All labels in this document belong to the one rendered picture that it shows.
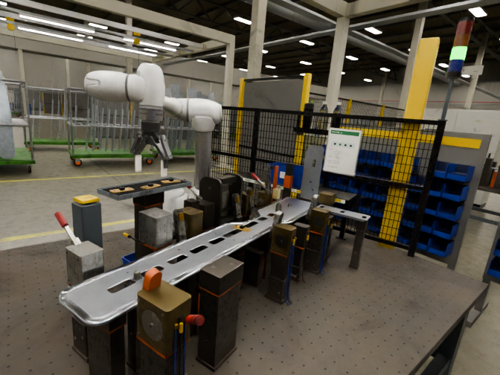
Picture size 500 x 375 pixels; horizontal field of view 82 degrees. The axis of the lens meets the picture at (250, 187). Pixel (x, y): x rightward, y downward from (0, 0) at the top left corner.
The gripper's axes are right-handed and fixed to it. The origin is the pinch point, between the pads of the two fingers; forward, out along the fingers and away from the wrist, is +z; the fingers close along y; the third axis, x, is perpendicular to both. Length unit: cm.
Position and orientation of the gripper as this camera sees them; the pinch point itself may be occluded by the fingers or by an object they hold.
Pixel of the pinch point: (150, 171)
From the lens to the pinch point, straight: 126.7
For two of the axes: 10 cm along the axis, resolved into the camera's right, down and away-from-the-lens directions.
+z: -0.8, 9.7, 2.4
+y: 9.1, 1.7, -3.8
